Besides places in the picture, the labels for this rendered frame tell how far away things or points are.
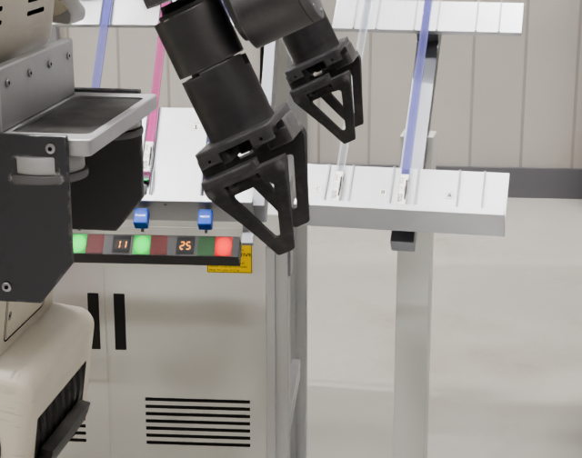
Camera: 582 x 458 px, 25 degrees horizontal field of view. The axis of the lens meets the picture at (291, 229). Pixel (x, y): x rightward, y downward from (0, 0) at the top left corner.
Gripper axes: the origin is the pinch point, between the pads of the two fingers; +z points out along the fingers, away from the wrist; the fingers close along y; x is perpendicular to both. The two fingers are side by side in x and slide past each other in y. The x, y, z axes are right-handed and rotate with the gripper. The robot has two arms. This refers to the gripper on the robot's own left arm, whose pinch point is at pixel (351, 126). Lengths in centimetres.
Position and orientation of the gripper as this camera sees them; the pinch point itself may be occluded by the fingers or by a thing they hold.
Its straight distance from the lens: 150.6
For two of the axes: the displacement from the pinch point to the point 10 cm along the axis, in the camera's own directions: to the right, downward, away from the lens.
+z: 4.3, 8.8, 1.8
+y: 1.5, -2.7, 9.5
